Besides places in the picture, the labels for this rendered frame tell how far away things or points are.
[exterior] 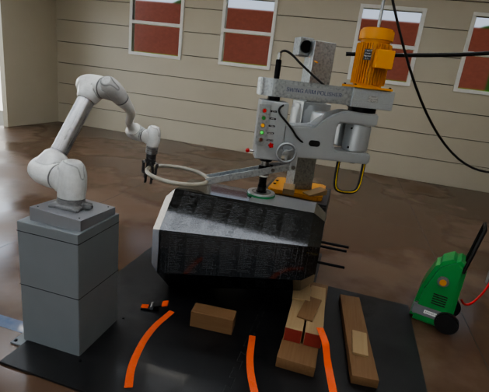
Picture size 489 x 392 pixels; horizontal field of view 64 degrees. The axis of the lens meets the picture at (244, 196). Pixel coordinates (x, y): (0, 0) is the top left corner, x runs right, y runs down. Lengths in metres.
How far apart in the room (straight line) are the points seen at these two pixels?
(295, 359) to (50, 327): 1.49
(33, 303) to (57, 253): 0.41
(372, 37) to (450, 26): 6.06
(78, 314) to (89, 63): 8.82
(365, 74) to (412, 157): 6.09
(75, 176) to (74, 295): 0.67
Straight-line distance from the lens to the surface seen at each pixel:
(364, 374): 2.69
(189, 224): 2.80
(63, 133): 2.60
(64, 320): 2.60
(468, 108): 9.02
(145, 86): 10.00
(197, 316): 2.81
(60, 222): 2.37
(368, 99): 2.94
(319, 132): 2.89
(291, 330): 2.69
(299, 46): 3.53
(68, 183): 2.39
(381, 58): 2.91
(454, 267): 3.33
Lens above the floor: 1.71
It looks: 17 degrees down
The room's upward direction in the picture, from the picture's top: 7 degrees clockwise
